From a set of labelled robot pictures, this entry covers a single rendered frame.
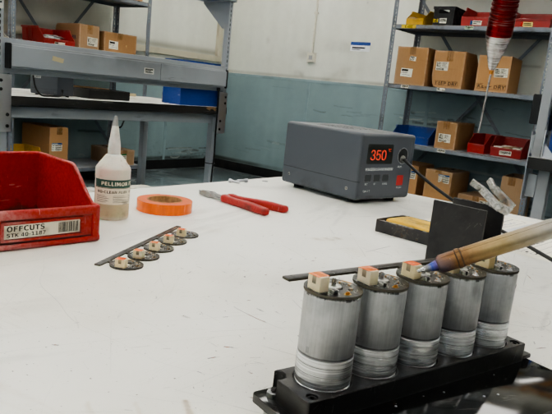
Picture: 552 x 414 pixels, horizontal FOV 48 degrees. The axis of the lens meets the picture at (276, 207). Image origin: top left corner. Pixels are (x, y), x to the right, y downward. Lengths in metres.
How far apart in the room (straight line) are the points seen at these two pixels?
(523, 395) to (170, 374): 0.17
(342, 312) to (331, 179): 0.60
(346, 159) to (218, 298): 0.45
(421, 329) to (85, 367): 0.16
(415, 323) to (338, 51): 5.50
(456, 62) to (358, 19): 1.26
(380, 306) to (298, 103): 5.70
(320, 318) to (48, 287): 0.22
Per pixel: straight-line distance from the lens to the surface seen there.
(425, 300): 0.29
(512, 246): 0.27
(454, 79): 4.77
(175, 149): 6.26
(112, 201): 0.61
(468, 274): 0.32
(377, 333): 0.28
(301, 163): 0.89
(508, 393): 0.32
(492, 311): 0.34
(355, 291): 0.26
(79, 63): 2.93
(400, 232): 0.66
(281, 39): 6.16
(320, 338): 0.26
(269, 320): 0.39
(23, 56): 2.79
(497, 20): 0.28
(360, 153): 0.81
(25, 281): 0.44
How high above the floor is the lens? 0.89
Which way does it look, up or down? 11 degrees down
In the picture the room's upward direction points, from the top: 6 degrees clockwise
